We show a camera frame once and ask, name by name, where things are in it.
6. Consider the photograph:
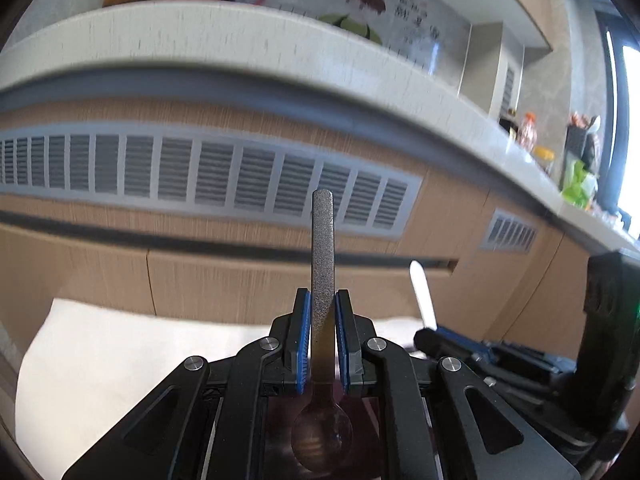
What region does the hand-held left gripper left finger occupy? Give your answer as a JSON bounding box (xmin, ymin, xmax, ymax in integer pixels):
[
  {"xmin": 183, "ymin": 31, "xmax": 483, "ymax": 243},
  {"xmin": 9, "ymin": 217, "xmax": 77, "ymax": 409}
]
[{"xmin": 62, "ymin": 287, "xmax": 313, "ymax": 480}]

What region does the pale stone countertop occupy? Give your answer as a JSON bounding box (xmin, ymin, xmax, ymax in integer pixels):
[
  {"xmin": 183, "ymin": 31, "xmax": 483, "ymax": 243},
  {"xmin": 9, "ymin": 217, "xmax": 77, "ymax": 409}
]
[{"xmin": 0, "ymin": 0, "xmax": 640, "ymax": 256}]

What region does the yellow lidded jar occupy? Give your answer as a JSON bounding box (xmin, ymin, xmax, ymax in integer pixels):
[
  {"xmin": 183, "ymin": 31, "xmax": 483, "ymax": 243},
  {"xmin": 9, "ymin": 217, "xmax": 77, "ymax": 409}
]
[{"xmin": 532, "ymin": 146, "xmax": 555, "ymax": 177}]

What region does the black framed window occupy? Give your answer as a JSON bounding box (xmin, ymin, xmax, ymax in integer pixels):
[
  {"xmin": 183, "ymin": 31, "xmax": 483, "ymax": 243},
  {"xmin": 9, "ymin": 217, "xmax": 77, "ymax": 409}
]
[{"xmin": 597, "ymin": 10, "xmax": 640, "ymax": 241}]

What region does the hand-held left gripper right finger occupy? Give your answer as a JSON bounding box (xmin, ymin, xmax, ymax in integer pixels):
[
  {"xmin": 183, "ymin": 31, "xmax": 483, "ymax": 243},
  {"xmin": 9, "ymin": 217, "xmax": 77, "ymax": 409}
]
[{"xmin": 335, "ymin": 287, "xmax": 581, "ymax": 480}]

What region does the white utensil handle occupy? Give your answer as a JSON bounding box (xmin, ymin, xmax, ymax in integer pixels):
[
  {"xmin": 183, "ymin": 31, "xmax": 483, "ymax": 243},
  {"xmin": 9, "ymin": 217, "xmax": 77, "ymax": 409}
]
[{"xmin": 409, "ymin": 260, "xmax": 437, "ymax": 332}]

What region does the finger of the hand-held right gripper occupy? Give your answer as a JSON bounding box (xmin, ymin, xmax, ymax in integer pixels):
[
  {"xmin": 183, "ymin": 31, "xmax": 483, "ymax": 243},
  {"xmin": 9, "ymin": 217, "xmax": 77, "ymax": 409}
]
[
  {"xmin": 414, "ymin": 329, "xmax": 576, "ymax": 386},
  {"xmin": 436, "ymin": 326, "xmax": 493, "ymax": 351}
]

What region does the small grey vent grille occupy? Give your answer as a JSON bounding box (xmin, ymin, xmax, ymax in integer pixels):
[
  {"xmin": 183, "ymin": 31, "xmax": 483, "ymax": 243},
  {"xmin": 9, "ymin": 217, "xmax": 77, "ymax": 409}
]
[{"xmin": 480, "ymin": 208, "xmax": 540, "ymax": 253}]

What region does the white table cloth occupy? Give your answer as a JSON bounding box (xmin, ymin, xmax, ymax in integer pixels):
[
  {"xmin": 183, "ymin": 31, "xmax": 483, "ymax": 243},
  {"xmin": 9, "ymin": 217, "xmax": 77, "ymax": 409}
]
[{"xmin": 15, "ymin": 297, "xmax": 426, "ymax": 480}]

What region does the wooden base cabinet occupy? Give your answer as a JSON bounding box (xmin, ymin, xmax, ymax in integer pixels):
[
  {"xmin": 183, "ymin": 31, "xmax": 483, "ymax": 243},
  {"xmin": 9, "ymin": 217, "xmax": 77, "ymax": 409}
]
[{"xmin": 0, "ymin": 95, "xmax": 621, "ymax": 361}]

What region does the orange capped bottle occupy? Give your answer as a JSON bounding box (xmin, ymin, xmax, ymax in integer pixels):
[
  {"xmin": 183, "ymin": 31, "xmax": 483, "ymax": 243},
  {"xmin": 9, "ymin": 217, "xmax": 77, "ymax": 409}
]
[{"xmin": 517, "ymin": 112, "xmax": 540, "ymax": 151}]

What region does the green plastic bag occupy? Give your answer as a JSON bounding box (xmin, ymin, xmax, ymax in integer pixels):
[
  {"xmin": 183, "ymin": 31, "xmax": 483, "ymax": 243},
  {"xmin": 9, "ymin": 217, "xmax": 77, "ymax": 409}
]
[{"xmin": 560, "ymin": 160, "xmax": 599, "ymax": 209}]

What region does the black utensil holder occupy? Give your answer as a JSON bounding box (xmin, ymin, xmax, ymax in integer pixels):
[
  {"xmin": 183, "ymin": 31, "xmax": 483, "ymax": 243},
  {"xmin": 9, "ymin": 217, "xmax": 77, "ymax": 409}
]
[{"xmin": 565, "ymin": 112, "xmax": 603, "ymax": 171}]

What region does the cartoon wall poster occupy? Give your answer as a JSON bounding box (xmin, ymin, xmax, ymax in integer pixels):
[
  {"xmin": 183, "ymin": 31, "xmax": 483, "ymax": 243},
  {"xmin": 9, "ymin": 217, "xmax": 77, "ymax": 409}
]
[{"xmin": 235, "ymin": 0, "xmax": 446, "ymax": 78}]

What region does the long grey vent grille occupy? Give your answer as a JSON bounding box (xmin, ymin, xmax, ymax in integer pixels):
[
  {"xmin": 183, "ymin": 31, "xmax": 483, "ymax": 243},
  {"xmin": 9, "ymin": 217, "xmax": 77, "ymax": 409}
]
[{"xmin": 0, "ymin": 122, "xmax": 423, "ymax": 238}]

